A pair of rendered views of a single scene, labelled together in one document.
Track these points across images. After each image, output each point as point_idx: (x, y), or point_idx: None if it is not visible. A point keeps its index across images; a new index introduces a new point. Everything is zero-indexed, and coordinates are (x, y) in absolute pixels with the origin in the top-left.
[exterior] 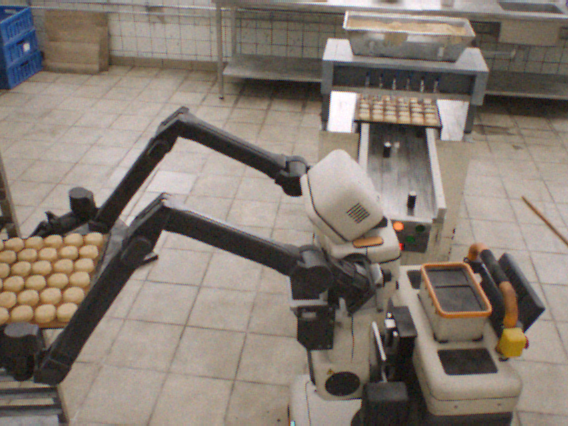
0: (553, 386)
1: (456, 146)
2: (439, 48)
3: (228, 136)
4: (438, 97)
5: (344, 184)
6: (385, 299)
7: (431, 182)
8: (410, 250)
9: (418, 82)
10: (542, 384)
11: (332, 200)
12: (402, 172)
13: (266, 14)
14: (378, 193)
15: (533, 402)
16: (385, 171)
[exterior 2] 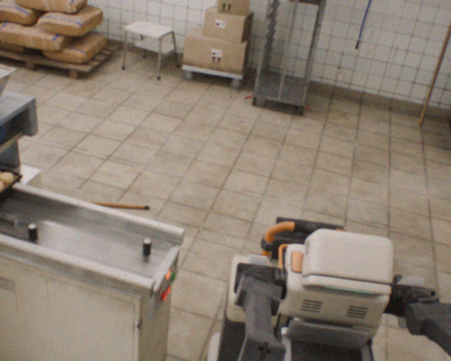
0: (197, 287)
1: (31, 183)
2: None
3: (265, 316)
4: (2, 149)
5: (390, 245)
6: (154, 343)
7: (114, 223)
8: (172, 284)
9: None
10: (193, 292)
11: (392, 264)
12: (76, 237)
13: None
14: (296, 244)
15: (209, 306)
16: (67, 248)
